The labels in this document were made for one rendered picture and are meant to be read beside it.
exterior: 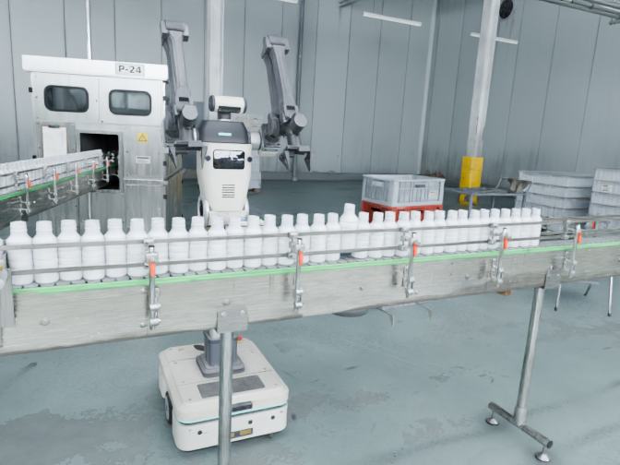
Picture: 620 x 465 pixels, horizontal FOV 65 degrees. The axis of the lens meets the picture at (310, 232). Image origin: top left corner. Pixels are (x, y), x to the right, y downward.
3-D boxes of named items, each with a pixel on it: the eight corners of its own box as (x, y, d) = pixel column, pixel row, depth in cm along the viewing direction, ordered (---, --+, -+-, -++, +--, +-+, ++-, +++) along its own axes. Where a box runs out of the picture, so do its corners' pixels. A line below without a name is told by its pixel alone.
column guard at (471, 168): (467, 206, 1110) (472, 157, 1088) (455, 203, 1145) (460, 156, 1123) (480, 205, 1127) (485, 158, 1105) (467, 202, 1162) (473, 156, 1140)
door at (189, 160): (166, 179, 1301) (166, 99, 1259) (166, 179, 1309) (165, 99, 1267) (204, 180, 1345) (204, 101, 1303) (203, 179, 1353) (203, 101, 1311)
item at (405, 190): (391, 207, 389) (394, 180, 385) (359, 199, 423) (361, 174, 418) (443, 204, 423) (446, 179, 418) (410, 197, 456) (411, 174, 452)
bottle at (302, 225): (311, 263, 166) (314, 216, 162) (295, 264, 163) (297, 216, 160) (304, 258, 171) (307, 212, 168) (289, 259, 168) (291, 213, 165)
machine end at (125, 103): (84, 231, 640) (77, 74, 600) (184, 233, 660) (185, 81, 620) (34, 264, 486) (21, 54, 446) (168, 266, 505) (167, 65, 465)
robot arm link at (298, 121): (297, 115, 213) (279, 113, 209) (307, 101, 203) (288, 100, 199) (302, 139, 210) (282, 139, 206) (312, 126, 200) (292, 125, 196)
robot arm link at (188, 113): (194, 108, 194) (172, 106, 190) (199, 91, 184) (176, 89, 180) (197, 135, 191) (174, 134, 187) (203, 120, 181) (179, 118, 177)
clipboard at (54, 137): (43, 158, 471) (41, 124, 464) (68, 159, 474) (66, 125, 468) (41, 158, 467) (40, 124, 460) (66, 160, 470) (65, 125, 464)
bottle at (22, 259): (37, 279, 134) (34, 220, 131) (30, 285, 128) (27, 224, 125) (13, 280, 132) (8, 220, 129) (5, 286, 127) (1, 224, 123)
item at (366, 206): (389, 233, 395) (392, 207, 390) (358, 224, 428) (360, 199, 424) (441, 229, 427) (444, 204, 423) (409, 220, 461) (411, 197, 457)
